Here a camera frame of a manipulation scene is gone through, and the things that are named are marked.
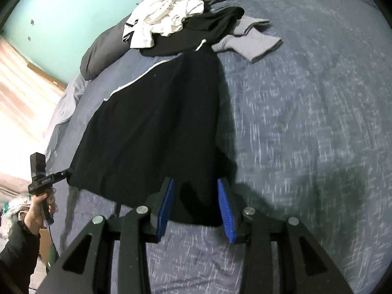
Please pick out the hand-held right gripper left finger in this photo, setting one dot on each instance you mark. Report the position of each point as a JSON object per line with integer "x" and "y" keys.
{"x": 167, "y": 205}

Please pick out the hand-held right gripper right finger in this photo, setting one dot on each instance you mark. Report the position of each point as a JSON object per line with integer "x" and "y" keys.
{"x": 226, "y": 211}

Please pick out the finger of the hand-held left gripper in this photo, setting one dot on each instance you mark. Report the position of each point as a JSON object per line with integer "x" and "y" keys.
{"x": 68, "y": 174}

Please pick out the black sweater with white trim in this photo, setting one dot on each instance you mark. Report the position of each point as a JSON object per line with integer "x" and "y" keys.
{"x": 147, "y": 128}

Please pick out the person's left hand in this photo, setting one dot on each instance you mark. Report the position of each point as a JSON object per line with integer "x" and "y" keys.
{"x": 32, "y": 216}

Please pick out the white plastic bag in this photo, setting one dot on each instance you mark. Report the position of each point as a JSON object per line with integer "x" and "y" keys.
{"x": 12, "y": 214}

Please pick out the light grey blanket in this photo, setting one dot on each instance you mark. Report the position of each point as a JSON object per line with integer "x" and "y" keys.
{"x": 64, "y": 113}

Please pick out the cardboard box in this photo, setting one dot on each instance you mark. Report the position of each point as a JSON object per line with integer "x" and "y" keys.
{"x": 45, "y": 245}

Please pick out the pink curtain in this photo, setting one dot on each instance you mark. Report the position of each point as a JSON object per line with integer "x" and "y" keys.
{"x": 21, "y": 113}

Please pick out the bed with blue patterned sheet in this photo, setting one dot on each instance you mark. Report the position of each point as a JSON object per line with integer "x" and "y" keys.
{"x": 291, "y": 113}

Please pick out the dark grey long pillow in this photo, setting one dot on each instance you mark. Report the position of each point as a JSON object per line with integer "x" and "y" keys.
{"x": 101, "y": 52}

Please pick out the grey garment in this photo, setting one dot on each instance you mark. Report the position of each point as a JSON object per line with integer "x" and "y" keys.
{"x": 254, "y": 43}

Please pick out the black pants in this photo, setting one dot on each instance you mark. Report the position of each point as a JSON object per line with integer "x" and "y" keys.
{"x": 211, "y": 24}

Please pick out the white crumpled garment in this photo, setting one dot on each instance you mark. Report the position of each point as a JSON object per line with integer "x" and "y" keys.
{"x": 165, "y": 9}

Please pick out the wooden window frame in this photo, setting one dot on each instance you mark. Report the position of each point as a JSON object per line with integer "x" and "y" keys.
{"x": 46, "y": 76}

